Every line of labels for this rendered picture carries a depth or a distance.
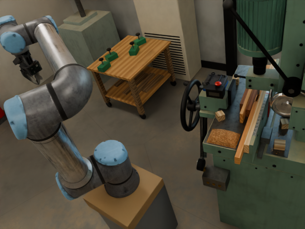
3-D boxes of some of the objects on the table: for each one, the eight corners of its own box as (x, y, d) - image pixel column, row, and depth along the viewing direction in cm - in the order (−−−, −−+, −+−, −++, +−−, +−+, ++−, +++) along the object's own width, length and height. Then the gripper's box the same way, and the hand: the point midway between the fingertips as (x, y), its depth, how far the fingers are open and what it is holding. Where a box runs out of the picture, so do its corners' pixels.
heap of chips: (212, 128, 123) (212, 123, 121) (240, 133, 117) (240, 129, 115) (206, 142, 118) (205, 137, 116) (235, 148, 112) (235, 144, 110)
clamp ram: (221, 92, 139) (220, 77, 133) (236, 93, 135) (235, 78, 129) (215, 103, 134) (214, 88, 128) (231, 105, 130) (230, 90, 124)
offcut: (225, 119, 125) (224, 114, 123) (218, 121, 125) (218, 116, 123) (222, 114, 128) (221, 109, 126) (215, 117, 127) (214, 112, 125)
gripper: (17, 58, 128) (38, 92, 143) (34, 48, 132) (51, 83, 147) (9, 54, 133) (29, 87, 147) (25, 45, 137) (43, 78, 152)
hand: (36, 82), depth 148 cm, fingers closed
